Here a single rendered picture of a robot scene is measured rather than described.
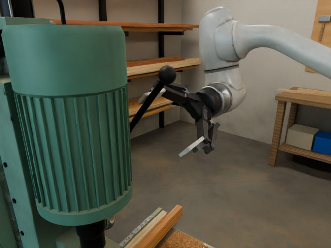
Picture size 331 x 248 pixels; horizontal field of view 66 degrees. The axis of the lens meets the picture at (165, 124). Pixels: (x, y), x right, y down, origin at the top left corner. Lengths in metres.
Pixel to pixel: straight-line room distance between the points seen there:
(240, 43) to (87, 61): 0.46
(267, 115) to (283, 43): 3.12
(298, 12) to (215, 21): 2.88
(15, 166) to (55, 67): 0.26
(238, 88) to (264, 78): 2.97
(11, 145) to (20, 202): 0.13
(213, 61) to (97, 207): 0.49
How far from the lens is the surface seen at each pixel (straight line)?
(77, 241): 0.64
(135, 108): 3.11
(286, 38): 0.71
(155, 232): 0.82
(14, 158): 0.55
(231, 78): 0.74
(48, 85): 0.37
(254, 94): 3.80
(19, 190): 0.59
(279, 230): 2.39
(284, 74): 3.63
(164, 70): 0.48
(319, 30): 3.50
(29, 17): 0.53
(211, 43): 0.74
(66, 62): 0.36
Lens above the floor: 1.50
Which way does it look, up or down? 20 degrees down
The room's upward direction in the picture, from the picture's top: straight up
